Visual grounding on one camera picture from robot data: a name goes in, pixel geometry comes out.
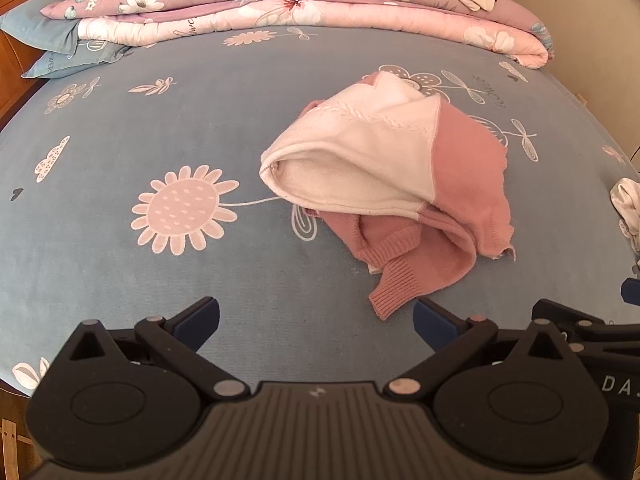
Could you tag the plain blue pillow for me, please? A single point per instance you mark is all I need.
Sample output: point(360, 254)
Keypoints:
point(35, 20)

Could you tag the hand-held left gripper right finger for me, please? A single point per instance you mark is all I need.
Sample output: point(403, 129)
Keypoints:
point(432, 322)

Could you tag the pink and white knit sweater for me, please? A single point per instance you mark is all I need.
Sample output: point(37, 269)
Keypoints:
point(380, 160)

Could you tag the white crumpled garment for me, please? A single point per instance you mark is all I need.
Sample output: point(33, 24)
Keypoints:
point(627, 200)

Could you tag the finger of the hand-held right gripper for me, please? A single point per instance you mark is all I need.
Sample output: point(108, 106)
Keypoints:
point(632, 291)
point(570, 316)

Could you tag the blue floral bed sheet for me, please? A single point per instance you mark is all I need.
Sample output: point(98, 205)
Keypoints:
point(150, 260)

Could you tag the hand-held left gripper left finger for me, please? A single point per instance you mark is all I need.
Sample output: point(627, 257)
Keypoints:
point(200, 320)

